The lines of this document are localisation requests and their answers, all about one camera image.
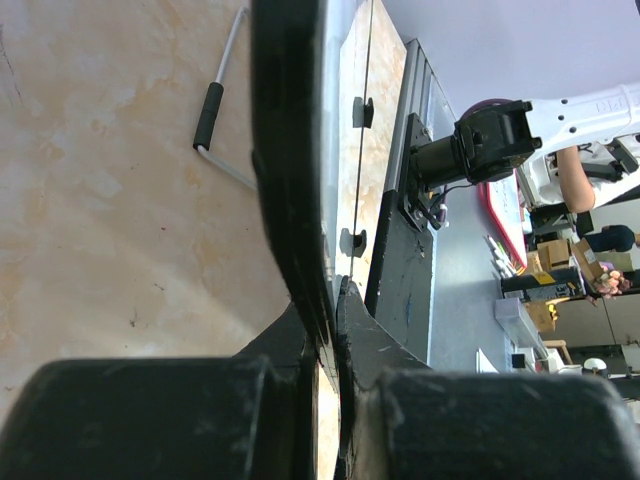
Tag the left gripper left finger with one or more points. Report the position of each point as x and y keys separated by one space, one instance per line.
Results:
x=252 y=415

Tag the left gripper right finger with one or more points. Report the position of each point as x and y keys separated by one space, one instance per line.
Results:
x=403 y=420

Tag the white whiteboard black frame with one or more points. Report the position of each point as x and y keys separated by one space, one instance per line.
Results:
x=309 y=64

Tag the person forearm in background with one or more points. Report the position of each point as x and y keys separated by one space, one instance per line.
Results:
x=580 y=193

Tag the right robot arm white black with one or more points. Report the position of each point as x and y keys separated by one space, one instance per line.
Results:
x=500 y=138

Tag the cluttered background desk items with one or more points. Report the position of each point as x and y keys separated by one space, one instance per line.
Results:
x=555 y=272

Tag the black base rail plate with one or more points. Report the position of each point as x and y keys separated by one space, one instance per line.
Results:
x=399 y=287

